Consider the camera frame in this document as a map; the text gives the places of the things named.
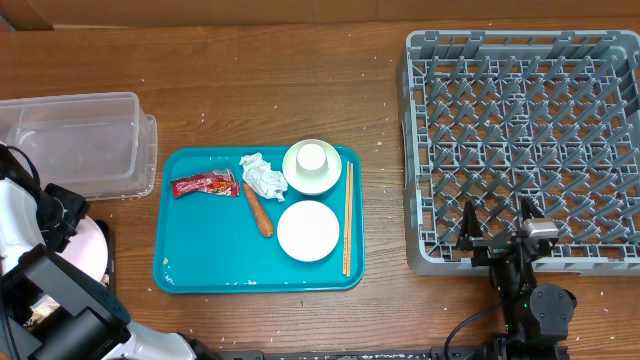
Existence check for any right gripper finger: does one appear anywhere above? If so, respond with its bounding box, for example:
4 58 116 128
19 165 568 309
458 200 481 239
520 196 544 220

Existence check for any large pink round plate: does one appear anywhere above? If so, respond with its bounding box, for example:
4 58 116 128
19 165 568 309
60 217 108 282

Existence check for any red snack wrapper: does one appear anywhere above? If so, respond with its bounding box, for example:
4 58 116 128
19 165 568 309
171 169 240 198

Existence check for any white upside-down bowl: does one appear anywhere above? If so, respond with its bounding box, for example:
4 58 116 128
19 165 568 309
282 139 342 196

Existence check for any white upside-down cup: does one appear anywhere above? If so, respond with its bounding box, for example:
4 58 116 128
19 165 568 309
296 143 327 172

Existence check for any white paper napkin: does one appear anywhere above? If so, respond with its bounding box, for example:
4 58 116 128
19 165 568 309
239 152 288 202

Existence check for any orange carrot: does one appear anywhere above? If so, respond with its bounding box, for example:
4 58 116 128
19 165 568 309
243 182 275 238

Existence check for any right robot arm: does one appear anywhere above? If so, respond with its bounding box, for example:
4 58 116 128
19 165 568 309
443 198 577 359

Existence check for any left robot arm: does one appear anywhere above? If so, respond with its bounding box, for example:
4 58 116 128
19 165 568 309
1 145 219 360

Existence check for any black rectangular waste tray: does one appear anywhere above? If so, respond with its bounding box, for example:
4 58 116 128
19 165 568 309
96 220 116 294

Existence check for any clear plastic waste bin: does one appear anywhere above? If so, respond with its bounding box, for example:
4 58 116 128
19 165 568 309
1 92 158 200

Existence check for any grey plastic dish rack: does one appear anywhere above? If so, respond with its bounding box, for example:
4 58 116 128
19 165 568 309
398 30 639 276

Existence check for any right wooden chopstick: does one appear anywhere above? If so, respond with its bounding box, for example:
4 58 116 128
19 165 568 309
344 162 354 277

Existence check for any wooden chopstick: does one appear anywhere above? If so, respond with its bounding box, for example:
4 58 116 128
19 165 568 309
344 162 354 277
342 161 351 277

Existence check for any left wooden chopstick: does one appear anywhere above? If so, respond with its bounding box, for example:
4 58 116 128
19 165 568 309
342 161 351 277

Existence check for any teal plastic serving tray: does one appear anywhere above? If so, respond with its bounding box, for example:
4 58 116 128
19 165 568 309
153 146 366 294

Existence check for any small white round plate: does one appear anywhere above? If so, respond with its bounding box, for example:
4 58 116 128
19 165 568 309
276 200 340 262

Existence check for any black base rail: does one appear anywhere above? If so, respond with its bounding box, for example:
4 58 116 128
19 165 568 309
215 346 554 360

